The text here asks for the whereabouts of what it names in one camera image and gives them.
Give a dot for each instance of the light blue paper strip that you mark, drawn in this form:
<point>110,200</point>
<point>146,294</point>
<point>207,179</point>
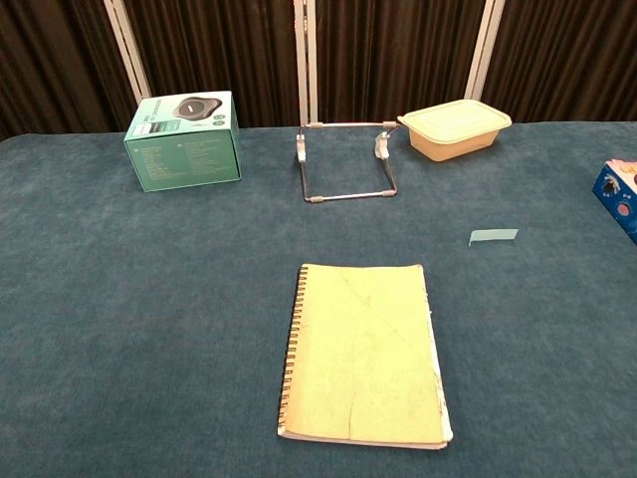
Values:
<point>492,236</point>

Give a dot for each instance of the spiral-bound kraft cover notebook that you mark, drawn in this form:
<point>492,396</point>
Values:
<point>368,358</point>

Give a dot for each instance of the teal speaker product box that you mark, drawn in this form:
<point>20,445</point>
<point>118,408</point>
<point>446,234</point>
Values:
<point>184,149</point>

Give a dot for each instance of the cream plastic lidded container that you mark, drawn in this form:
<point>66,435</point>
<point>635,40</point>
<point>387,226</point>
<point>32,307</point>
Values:
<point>453,132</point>

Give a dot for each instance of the dark brown pleated curtain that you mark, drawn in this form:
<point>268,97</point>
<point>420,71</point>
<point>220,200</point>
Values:
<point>398,55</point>

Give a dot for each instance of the blue cartoon print box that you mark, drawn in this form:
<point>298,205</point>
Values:
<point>619,194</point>

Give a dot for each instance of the white screen frame post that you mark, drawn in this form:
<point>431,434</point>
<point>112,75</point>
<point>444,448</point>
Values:
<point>484,47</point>
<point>127,47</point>
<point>305,55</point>

